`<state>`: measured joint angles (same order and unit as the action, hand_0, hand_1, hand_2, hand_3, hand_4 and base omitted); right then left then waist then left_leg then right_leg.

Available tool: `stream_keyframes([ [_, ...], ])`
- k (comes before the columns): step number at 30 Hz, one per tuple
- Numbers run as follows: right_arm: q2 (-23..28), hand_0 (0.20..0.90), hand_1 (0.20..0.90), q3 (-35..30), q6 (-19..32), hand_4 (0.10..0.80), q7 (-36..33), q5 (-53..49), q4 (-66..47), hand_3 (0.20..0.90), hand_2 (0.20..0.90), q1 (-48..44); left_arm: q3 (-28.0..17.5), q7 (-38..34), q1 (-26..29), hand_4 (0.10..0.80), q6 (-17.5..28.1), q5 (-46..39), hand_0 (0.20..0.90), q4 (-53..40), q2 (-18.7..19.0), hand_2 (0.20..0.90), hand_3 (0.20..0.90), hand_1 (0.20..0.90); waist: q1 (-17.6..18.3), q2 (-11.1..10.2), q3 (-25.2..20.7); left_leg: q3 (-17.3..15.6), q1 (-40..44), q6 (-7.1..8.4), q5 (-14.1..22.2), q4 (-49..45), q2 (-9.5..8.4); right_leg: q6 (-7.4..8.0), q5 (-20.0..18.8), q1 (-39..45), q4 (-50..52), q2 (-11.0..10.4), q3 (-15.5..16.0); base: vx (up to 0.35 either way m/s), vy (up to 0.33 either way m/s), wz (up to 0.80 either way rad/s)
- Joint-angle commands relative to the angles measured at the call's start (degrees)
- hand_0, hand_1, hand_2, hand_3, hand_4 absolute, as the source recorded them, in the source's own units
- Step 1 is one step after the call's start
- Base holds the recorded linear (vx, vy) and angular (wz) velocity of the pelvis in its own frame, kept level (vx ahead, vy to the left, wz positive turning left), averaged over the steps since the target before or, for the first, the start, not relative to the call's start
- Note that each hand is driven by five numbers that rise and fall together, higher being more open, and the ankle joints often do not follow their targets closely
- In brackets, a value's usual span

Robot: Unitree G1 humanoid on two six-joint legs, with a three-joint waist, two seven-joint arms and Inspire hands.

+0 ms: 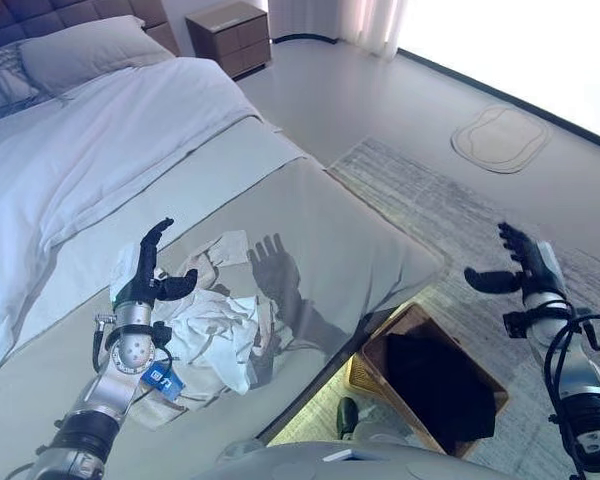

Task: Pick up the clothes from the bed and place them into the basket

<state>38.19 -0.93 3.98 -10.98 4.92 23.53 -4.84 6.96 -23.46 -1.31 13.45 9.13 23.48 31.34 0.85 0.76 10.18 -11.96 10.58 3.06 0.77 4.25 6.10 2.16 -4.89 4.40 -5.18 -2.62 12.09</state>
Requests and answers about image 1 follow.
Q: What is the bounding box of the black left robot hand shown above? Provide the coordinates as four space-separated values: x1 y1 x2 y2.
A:
110 217 200 307

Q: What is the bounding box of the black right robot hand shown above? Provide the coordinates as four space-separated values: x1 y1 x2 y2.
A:
463 222 571 307

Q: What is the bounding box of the cream cloth garment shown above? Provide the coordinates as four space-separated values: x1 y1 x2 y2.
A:
127 229 301 431

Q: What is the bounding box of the blue paper hang tag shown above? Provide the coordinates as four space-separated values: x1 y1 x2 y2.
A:
143 367 186 401

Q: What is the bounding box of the black knit garment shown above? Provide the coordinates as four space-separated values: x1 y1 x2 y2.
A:
384 332 499 444

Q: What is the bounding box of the pale textured bed blanket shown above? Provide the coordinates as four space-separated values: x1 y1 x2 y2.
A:
0 117 309 389

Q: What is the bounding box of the woven wicker basket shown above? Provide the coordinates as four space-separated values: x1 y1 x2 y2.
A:
347 303 510 460

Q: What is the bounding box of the white cloth garment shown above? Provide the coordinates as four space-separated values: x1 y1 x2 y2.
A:
110 242 261 395

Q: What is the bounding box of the grey striped rug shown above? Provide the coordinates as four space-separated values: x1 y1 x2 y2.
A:
259 137 600 480

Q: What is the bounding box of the small pale floor mat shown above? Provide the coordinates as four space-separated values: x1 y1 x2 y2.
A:
450 103 549 175

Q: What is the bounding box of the white duvet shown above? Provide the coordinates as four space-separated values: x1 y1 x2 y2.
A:
0 57 261 371

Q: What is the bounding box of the grey robot torso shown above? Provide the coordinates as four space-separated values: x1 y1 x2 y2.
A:
194 439 501 480

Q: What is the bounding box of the silver right robot leg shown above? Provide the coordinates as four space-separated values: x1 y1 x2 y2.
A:
335 397 399 446

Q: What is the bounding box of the grey pillow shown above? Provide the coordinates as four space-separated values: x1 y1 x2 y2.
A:
18 14 174 96

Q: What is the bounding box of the patterned grey cushion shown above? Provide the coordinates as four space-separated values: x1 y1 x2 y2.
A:
0 39 44 126

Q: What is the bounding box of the brown wooden nightstand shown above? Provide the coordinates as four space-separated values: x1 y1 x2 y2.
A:
184 4 271 80

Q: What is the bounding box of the white sheer curtain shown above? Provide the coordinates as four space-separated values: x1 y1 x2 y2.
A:
269 0 406 61

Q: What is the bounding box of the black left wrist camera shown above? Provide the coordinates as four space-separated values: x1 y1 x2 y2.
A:
149 322 174 346

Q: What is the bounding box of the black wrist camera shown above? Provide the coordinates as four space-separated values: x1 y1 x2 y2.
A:
149 322 174 346
502 310 531 341

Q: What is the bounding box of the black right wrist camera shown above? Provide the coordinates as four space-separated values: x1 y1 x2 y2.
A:
502 310 531 341

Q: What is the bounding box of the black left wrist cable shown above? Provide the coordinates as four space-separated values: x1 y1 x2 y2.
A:
92 313 174 374

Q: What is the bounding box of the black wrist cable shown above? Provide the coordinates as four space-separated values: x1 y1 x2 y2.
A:
92 313 174 374
544 312 600 480

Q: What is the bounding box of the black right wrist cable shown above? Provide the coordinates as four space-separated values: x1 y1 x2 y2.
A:
544 312 600 480

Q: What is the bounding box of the brown tufted bed frame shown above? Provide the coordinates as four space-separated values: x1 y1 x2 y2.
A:
0 0 182 57

